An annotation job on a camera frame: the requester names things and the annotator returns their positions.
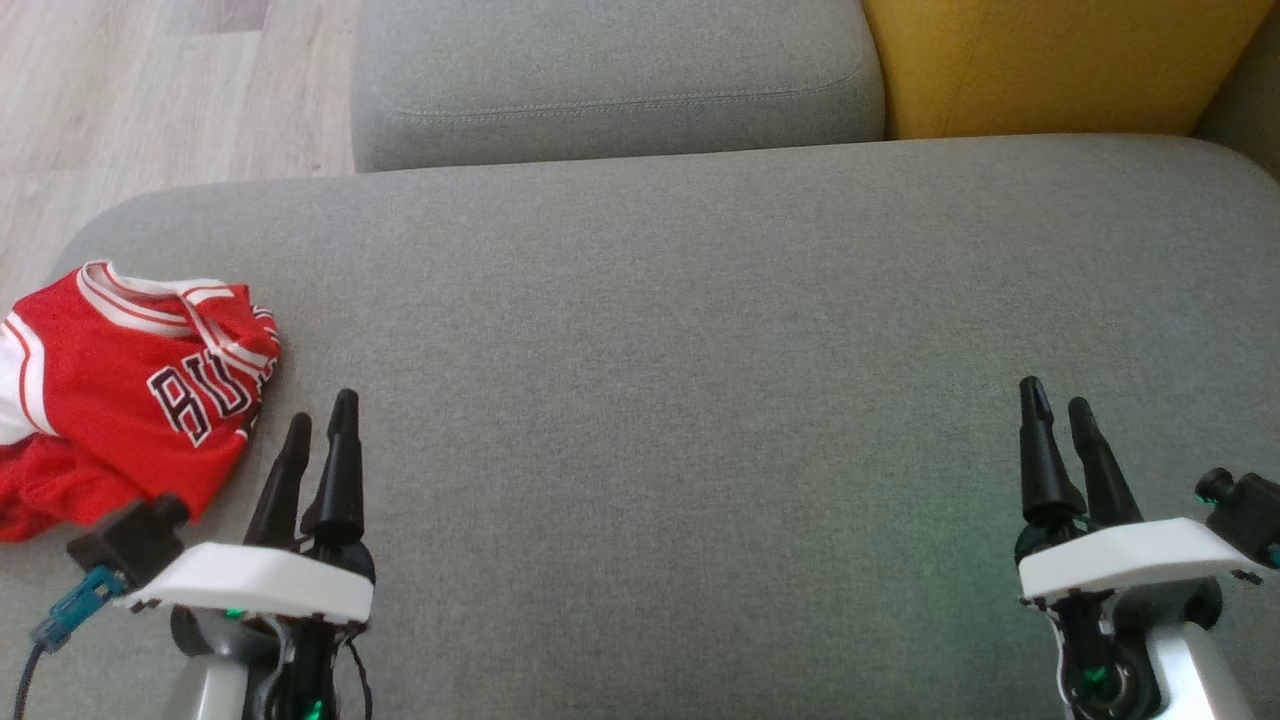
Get yellow sofa cushion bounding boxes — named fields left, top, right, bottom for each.
left=862, top=0, right=1276, bottom=141

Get red basketball shorts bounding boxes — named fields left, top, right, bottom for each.
left=0, top=432, right=233, bottom=547

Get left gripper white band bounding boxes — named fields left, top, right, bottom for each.
left=125, top=389, right=378, bottom=646

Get large grey sofa seat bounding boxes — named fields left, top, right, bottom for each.
left=0, top=135, right=1280, bottom=720

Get small grey sofa cushion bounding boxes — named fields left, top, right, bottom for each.
left=350, top=0, right=888, bottom=174

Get red Bulls basketball jersey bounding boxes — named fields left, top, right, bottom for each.
left=0, top=260, right=282, bottom=523

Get left camera cable teal plug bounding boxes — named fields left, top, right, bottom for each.
left=15, top=565, right=129, bottom=720

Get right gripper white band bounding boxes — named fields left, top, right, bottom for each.
left=1014, top=376, right=1265, bottom=613

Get grey sofa backrest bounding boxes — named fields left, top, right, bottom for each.
left=1195, top=10, right=1280, bottom=181

